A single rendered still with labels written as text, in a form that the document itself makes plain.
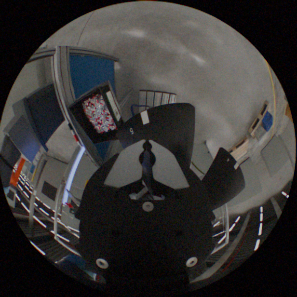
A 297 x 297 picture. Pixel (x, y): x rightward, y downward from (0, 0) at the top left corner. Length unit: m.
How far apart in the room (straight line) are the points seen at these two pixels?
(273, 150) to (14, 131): 8.00
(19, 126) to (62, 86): 0.26
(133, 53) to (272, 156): 7.64
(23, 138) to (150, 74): 1.19
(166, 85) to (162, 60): 0.33
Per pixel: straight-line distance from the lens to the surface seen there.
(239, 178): 0.43
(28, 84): 1.99
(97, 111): 0.37
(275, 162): 7.42
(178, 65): 1.19
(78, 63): 0.57
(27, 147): 0.55
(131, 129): 0.23
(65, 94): 0.45
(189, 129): 0.18
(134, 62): 1.15
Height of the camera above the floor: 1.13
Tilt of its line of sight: 40 degrees down
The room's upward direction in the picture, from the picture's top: 180 degrees counter-clockwise
